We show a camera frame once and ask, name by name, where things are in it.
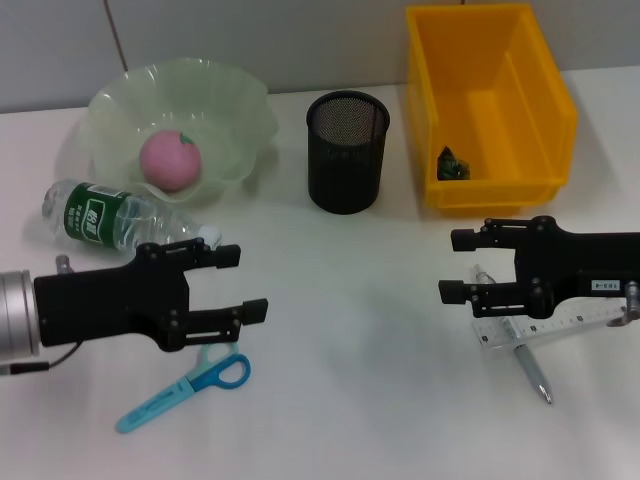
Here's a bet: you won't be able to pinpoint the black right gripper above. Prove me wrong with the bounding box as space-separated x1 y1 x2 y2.
438 215 640 320

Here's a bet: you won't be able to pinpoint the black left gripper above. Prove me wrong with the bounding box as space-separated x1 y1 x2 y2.
33 238 270 353

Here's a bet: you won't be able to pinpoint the green plastic wrapper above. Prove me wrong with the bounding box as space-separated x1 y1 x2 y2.
437 144 474 181

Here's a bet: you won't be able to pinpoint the blue sheathed scissors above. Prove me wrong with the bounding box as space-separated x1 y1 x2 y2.
115 342 251 435

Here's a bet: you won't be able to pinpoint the pink peach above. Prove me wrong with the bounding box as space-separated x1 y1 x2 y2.
138 129 203 192

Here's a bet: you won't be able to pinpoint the clear green-label water bottle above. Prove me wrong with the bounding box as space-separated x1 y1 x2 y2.
42 179 225 256

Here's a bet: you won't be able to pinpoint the clear plastic ruler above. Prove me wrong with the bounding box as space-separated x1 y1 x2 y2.
472 298 629 351

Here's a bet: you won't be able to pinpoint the silver ballpoint pen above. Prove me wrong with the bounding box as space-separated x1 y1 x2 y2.
469 264 555 405

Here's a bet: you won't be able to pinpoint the black mesh pen holder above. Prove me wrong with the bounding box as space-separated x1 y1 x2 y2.
306 90 391 215

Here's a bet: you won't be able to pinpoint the translucent green fruit bowl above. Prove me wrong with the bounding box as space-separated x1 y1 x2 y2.
78 57 280 204

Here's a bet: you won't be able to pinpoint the yellow plastic bin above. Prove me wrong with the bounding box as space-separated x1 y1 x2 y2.
405 3 580 217

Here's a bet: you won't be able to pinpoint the right arm cable with plug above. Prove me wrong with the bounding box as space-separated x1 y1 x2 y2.
607 281 640 327

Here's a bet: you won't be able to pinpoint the arm cable with plug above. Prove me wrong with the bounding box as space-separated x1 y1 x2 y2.
0 342 81 376
607 281 640 327

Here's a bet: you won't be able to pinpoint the left arm cable with plug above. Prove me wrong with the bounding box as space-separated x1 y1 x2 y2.
0 342 81 376

